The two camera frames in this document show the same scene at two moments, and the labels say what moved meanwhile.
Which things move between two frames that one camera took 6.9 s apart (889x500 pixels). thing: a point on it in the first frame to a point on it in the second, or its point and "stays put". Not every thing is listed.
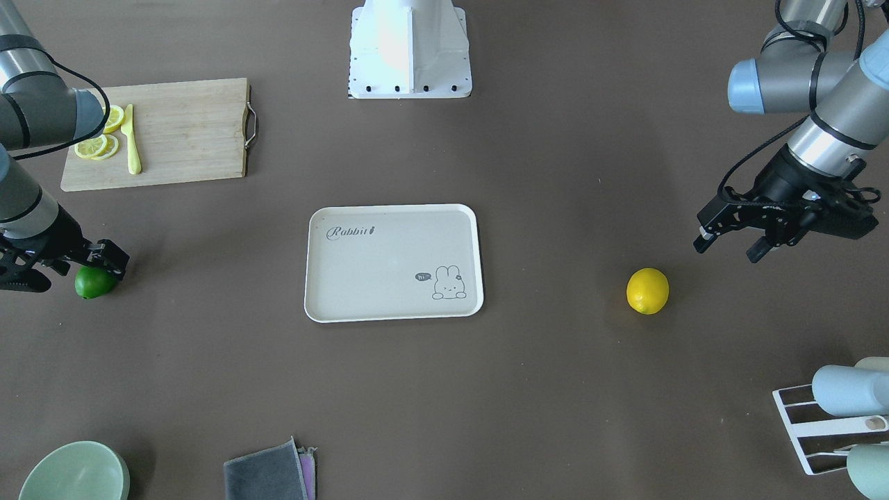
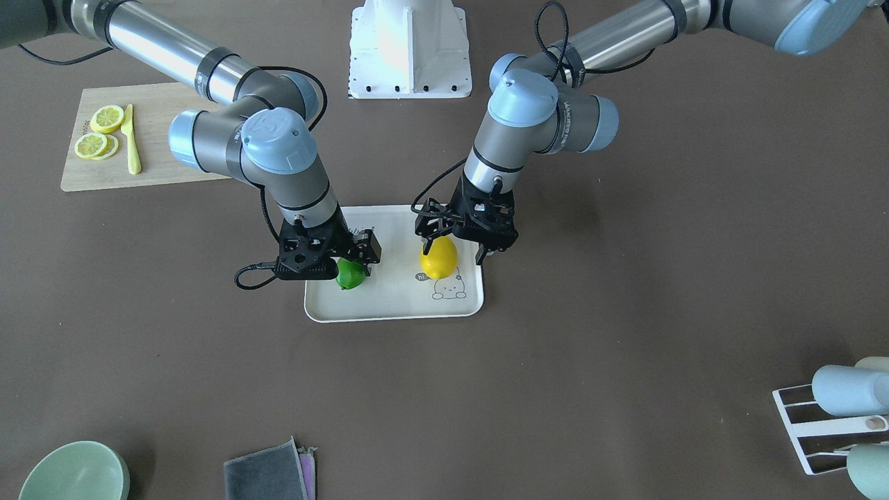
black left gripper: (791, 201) to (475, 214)
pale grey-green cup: (868, 466) stays put
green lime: (92, 282) to (351, 275)
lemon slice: (91, 148) stays put
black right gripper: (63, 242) to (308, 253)
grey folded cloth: (280, 472) stays put
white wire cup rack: (824, 439) stays put
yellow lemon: (647, 290) to (442, 260)
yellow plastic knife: (134, 158) stays put
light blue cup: (851, 390) stays put
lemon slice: (111, 148) stays put
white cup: (873, 362) stays put
